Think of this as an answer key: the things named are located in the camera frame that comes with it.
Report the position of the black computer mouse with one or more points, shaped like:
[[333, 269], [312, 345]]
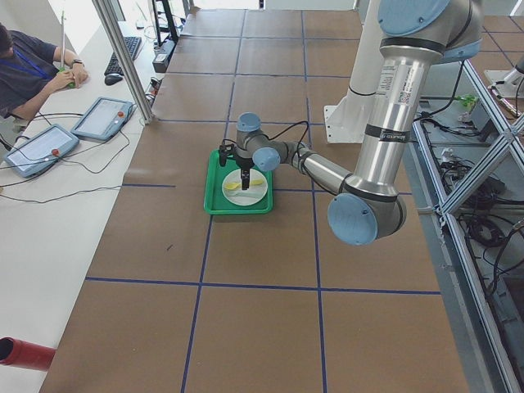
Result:
[[112, 79]]

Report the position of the yellow plastic spoon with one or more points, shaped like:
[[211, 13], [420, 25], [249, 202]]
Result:
[[235, 185]]

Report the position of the teach pendant tablet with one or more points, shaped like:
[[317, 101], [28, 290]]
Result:
[[41, 151], [103, 119]]

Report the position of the white round plate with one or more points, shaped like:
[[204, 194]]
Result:
[[233, 191]]

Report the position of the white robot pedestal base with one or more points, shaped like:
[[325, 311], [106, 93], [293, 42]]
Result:
[[347, 121]]

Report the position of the aluminium frame post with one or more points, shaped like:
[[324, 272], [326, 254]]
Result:
[[111, 25]]

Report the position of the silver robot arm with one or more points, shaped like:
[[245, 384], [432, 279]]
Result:
[[367, 206]]

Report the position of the green plastic tray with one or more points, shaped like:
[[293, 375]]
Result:
[[215, 202]]

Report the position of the red cylinder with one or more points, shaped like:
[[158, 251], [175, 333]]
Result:
[[23, 354]]

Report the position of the far teach pendant tablet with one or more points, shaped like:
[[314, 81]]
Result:
[[103, 119]]

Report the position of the near teach pendant tablet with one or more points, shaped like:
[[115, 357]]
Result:
[[41, 151]]

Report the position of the aluminium side frame rack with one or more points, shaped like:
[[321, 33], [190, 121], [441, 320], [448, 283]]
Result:
[[468, 141]]

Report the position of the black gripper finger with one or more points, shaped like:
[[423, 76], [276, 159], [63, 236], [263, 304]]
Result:
[[245, 178]]

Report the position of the seated person dark shirt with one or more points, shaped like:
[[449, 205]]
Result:
[[32, 70]]

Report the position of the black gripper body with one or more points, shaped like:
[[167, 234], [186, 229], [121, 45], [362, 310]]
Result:
[[245, 164]]

